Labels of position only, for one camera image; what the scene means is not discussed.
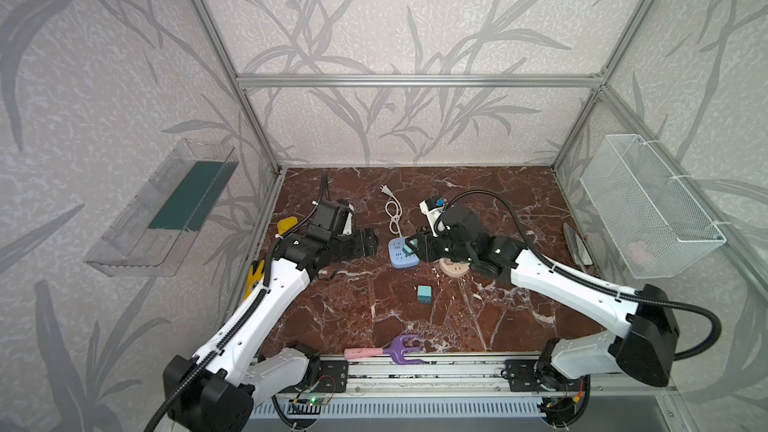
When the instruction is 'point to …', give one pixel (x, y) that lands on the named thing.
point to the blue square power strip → (401, 254)
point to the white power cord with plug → (393, 210)
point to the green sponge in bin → (195, 198)
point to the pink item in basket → (636, 251)
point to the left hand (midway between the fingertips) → (371, 235)
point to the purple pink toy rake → (396, 351)
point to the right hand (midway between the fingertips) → (413, 229)
